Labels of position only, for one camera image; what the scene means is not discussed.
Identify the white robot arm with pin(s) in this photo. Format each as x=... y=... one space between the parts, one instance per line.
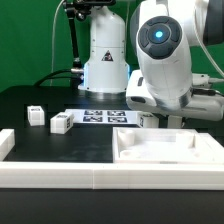
x=162 y=33

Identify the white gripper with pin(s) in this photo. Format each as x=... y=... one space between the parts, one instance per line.
x=200 y=107

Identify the white square tabletop part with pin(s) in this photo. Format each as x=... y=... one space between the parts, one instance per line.
x=165 y=146

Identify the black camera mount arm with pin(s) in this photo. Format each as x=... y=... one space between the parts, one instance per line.
x=80 y=9

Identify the white U-shaped obstacle fence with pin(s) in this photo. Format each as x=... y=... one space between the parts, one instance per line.
x=104 y=175

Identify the AprilTag marker sheet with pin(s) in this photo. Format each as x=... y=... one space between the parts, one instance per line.
x=103 y=116

